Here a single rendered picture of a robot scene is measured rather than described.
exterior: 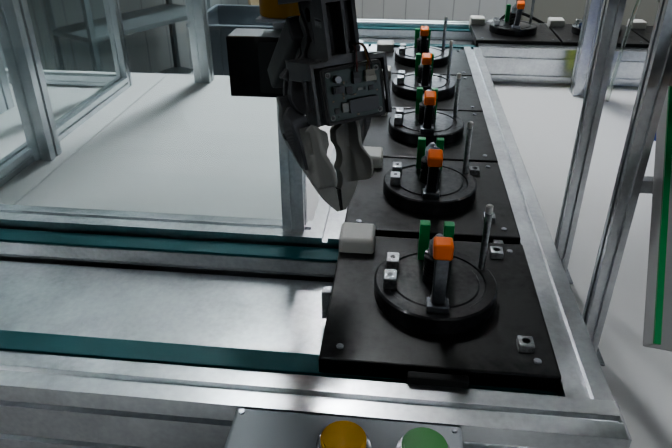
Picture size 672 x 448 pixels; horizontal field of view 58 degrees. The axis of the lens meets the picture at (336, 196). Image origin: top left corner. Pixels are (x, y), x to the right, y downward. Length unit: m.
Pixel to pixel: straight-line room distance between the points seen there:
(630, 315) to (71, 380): 0.71
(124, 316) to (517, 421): 0.48
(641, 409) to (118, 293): 0.65
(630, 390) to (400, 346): 0.31
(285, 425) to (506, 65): 1.42
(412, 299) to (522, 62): 1.25
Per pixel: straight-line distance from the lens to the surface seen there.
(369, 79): 0.52
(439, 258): 0.62
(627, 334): 0.92
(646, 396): 0.84
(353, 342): 0.65
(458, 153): 1.08
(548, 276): 0.82
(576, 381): 0.67
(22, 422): 0.73
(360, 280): 0.74
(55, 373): 0.70
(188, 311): 0.80
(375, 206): 0.89
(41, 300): 0.88
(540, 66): 1.86
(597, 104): 0.86
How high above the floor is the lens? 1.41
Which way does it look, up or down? 28 degrees down
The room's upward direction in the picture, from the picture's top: straight up
